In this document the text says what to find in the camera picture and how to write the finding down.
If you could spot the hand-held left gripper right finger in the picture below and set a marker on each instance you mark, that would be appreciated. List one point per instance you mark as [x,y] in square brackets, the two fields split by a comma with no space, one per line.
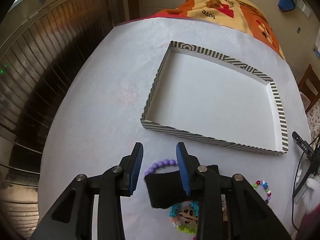
[182,170]

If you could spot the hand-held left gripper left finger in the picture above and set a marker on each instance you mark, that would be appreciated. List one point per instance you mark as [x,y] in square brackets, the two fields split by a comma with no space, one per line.
[136,170]

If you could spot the black fabric headband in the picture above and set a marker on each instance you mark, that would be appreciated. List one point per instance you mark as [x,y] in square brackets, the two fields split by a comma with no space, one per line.
[165,187]

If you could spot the leopard print bow scrunchie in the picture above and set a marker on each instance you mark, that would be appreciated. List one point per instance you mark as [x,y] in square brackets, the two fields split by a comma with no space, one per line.
[186,215]

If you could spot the black white striped shallow box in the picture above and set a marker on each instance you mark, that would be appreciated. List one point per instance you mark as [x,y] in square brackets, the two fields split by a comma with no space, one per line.
[212,92]

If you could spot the person's right hand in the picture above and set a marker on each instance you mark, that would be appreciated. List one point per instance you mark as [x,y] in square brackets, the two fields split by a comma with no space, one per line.
[314,195]

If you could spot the floral fabric cushion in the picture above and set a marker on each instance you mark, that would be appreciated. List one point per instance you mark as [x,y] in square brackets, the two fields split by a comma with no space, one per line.
[315,120]

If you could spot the wooden chair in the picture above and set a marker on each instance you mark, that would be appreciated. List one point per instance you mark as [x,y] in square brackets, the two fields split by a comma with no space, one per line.
[311,80]

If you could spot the orange printed blanket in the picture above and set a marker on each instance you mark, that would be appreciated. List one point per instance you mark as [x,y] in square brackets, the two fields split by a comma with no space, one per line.
[217,7]

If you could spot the wall poster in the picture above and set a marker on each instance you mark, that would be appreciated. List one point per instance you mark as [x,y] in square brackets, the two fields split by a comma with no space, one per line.
[317,47]

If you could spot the white wall switch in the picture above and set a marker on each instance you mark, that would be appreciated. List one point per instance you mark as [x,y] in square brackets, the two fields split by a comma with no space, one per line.
[305,7]

